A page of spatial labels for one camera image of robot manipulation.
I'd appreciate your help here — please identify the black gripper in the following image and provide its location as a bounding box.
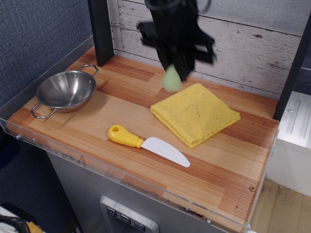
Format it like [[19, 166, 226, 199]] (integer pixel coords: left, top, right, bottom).
[[137, 7, 215, 82]]

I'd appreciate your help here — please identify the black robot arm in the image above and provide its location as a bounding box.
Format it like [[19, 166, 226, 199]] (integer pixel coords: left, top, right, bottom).
[[137, 0, 215, 81]]

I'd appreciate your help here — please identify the folded yellow cloth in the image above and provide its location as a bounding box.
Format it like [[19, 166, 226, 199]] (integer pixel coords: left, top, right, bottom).
[[150, 83, 241, 149]]

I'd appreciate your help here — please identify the white ribbed appliance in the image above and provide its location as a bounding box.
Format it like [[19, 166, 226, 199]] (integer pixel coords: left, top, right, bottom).
[[266, 91, 311, 196]]

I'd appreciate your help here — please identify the silver toy fridge cabinet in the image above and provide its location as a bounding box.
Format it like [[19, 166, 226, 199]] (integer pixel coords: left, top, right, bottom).
[[48, 153, 221, 233]]

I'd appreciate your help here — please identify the silver dispenser panel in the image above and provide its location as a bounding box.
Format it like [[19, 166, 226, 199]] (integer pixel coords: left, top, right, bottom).
[[100, 195, 159, 233]]

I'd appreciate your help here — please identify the yellow object bottom left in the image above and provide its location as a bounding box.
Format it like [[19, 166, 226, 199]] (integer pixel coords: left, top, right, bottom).
[[26, 222, 43, 233]]

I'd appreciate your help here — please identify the black left post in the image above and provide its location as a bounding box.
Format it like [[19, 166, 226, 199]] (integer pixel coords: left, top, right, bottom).
[[87, 0, 114, 67]]

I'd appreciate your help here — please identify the black post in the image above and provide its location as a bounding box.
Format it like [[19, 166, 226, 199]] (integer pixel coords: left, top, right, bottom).
[[273, 15, 311, 121], [87, 0, 114, 67]]

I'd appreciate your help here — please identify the yellow handled toy knife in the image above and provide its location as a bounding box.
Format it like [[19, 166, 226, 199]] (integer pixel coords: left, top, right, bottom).
[[108, 125, 190, 168]]

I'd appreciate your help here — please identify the steel bowl with handles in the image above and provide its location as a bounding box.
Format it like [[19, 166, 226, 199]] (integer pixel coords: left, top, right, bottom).
[[31, 64, 99, 119]]

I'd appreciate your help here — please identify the black right post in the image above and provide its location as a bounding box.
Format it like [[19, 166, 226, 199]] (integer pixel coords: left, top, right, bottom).
[[273, 15, 311, 121]]

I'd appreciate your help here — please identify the black braided cable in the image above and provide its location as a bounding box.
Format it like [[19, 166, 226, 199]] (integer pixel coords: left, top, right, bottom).
[[0, 215, 31, 233]]

